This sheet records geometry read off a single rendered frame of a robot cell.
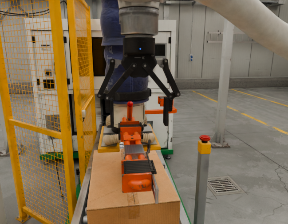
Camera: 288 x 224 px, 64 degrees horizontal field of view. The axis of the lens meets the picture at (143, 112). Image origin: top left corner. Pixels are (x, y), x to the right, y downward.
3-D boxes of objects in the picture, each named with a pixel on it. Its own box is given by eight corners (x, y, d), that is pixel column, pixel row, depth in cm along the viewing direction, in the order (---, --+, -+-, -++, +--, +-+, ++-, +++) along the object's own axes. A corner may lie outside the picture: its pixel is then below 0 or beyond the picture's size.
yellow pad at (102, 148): (102, 129, 138) (101, 120, 136) (119, 128, 139) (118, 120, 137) (97, 153, 105) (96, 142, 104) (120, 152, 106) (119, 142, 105)
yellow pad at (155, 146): (134, 127, 140) (134, 119, 138) (150, 127, 141) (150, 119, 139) (139, 151, 107) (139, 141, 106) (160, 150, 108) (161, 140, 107)
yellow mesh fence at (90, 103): (93, 162, 340) (84, 7, 287) (100, 162, 341) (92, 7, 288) (79, 217, 228) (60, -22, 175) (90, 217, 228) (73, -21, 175)
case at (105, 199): (96, 203, 162) (93, 150, 152) (152, 198, 168) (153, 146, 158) (92, 286, 105) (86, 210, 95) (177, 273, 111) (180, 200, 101)
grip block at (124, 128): (118, 134, 100) (118, 121, 98) (141, 133, 101) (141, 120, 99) (118, 142, 92) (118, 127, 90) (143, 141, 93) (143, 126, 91)
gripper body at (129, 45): (154, 38, 58) (154, 75, 60) (120, 38, 57) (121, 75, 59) (159, 36, 51) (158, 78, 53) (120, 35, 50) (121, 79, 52)
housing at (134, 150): (123, 157, 79) (123, 144, 77) (143, 156, 79) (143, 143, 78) (124, 166, 72) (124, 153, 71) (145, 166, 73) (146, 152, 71)
